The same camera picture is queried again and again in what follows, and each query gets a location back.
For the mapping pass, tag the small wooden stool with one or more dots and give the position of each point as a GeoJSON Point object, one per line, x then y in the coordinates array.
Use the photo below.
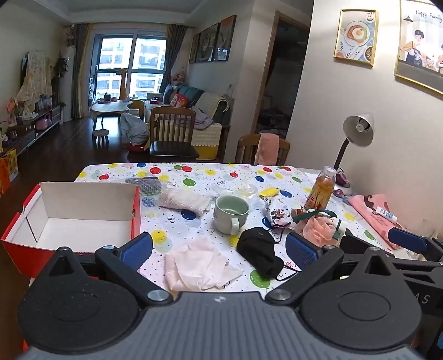
{"type": "Point", "coordinates": [100, 132]}

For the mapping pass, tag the red basin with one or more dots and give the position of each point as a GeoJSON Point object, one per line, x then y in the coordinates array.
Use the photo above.
{"type": "Point", "coordinates": [135, 147]}

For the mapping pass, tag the green potted plant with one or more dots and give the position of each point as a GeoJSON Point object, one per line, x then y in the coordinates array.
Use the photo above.
{"type": "Point", "coordinates": [61, 66]}

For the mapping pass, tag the teal sofa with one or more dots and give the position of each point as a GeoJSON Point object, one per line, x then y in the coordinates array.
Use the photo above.
{"type": "Point", "coordinates": [193, 93]}

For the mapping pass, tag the pale green mug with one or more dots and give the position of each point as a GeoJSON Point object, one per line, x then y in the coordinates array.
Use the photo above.
{"type": "Point", "coordinates": [225, 221]}

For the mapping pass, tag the pink towel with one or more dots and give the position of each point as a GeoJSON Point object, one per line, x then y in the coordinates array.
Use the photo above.
{"type": "Point", "coordinates": [268, 147]}

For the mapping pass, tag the black face mask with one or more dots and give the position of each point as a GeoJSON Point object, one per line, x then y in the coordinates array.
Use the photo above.
{"type": "Point", "coordinates": [258, 247]}

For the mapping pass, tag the yellow sponge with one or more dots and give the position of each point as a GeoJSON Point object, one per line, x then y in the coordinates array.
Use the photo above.
{"type": "Point", "coordinates": [269, 192]}

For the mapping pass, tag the cream lace sofa cover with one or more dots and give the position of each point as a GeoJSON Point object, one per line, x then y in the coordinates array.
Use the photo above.
{"type": "Point", "coordinates": [207, 138]}

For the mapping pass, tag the grey curtain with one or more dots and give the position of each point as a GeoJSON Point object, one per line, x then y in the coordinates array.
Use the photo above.
{"type": "Point", "coordinates": [82, 69]}
{"type": "Point", "coordinates": [173, 55]}

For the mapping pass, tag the wooden dining chair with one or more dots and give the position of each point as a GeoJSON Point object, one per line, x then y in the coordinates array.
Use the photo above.
{"type": "Point", "coordinates": [173, 149]}
{"type": "Point", "coordinates": [245, 145]}

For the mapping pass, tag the large window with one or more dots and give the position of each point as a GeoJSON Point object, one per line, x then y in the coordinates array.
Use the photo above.
{"type": "Point", "coordinates": [131, 62]}

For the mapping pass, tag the panda print wet wipes packet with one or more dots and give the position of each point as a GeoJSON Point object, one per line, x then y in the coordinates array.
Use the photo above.
{"type": "Point", "coordinates": [280, 214]}

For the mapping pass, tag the white bundle bag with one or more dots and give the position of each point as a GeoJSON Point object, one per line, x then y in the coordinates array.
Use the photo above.
{"type": "Point", "coordinates": [133, 129]}

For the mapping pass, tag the clear plastic bag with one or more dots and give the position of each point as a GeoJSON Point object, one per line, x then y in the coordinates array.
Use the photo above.
{"type": "Point", "coordinates": [238, 190]}

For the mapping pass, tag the red cushion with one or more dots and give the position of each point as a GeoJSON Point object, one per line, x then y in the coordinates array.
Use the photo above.
{"type": "Point", "coordinates": [179, 100]}

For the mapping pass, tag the wooden door frame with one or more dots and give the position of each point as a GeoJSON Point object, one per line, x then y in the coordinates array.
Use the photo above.
{"type": "Point", "coordinates": [268, 69]}

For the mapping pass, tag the grey patterned fabric pouch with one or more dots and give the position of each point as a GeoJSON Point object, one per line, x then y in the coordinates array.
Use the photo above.
{"type": "Point", "coordinates": [147, 185]}

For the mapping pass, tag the wooden coffee table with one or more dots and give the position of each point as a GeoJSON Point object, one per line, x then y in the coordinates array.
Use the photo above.
{"type": "Point", "coordinates": [110, 106]}

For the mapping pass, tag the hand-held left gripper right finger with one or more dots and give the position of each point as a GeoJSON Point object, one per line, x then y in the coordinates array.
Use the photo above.
{"type": "Point", "coordinates": [303, 251]}

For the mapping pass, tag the dark framed wall picture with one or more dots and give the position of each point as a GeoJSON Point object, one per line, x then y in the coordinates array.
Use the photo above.
{"type": "Point", "coordinates": [225, 38]}
{"type": "Point", "coordinates": [194, 48]}
{"type": "Point", "coordinates": [208, 43]}

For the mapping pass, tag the pink flowers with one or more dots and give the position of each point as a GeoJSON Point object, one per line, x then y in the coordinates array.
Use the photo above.
{"type": "Point", "coordinates": [12, 107]}

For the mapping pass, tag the balloon print tablecloth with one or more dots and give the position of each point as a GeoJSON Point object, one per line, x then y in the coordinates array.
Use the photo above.
{"type": "Point", "coordinates": [214, 173]}

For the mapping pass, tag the orange carton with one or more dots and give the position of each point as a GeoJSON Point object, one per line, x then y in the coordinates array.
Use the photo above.
{"type": "Point", "coordinates": [7, 171]}

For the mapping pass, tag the pink plush toy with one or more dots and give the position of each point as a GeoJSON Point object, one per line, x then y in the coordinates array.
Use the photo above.
{"type": "Point", "coordinates": [179, 75]}

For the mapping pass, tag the amber tea bottle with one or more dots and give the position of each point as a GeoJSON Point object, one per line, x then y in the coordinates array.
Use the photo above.
{"type": "Point", "coordinates": [320, 194]}

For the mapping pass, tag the gold framed food picture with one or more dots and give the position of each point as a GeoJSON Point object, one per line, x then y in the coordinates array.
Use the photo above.
{"type": "Point", "coordinates": [356, 36]}

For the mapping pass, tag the purple clothing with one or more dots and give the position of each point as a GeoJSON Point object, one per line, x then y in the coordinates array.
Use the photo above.
{"type": "Point", "coordinates": [202, 119]}

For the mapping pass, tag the beige blanket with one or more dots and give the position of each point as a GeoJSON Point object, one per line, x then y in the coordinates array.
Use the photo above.
{"type": "Point", "coordinates": [209, 104]}

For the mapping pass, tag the white and blue tube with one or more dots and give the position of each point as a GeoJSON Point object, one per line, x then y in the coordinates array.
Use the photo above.
{"type": "Point", "coordinates": [386, 212]}

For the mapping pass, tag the dark TV cabinet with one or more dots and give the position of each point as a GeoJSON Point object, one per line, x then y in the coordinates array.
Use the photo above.
{"type": "Point", "coordinates": [27, 133]}

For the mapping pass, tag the white standing air conditioner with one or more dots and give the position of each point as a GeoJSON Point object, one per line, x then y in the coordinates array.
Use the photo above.
{"type": "Point", "coordinates": [69, 86]}

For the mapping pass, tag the white and green tube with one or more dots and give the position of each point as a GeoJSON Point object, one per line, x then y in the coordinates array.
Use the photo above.
{"type": "Point", "coordinates": [341, 227]}

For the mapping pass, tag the pink flower scrunchie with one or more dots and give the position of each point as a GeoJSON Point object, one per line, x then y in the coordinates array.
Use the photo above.
{"type": "Point", "coordinates": [316, 230]}

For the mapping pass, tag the gold framed cartoon poster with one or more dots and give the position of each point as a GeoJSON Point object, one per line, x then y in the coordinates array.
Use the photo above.
{"type": "Point", "coordinates": [420, 41]}

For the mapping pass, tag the floral cloth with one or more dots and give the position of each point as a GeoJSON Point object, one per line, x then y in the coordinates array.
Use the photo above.
{"type": "Point", "coordinates": [34, 79]}

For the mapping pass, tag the white desk lamp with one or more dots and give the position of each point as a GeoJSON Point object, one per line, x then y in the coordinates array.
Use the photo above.
{"type": "Point", "coordinates": [358, 129]}

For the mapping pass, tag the pale pink cloth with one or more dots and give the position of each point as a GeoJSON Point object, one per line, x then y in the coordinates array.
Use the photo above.
{"type": "Point", "coordinates": [193, 266]}

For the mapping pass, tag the red cardboard box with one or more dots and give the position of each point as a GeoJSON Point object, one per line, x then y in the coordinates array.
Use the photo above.
{"type": "Point", "coordinates": [86, 204]}

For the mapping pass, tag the pink printed bag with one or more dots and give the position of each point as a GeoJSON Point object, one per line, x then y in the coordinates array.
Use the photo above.
{"type": "Point", "coordinates": [367, 207]}

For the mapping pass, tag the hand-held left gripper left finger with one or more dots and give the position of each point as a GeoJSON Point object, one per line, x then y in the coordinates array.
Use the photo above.
{"type": "Point", "coordinates": [136, 250]}

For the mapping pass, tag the wooden giraffe figure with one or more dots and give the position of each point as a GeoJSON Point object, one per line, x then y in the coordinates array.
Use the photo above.
{"type": "Point", "coordinates": [123, 83]}

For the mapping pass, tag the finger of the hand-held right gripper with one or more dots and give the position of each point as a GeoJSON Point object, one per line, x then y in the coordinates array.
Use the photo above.
{"type": "Point", "coordinates": [406, 240]}
{"type": "Point", "coordinates": [358, 240]}

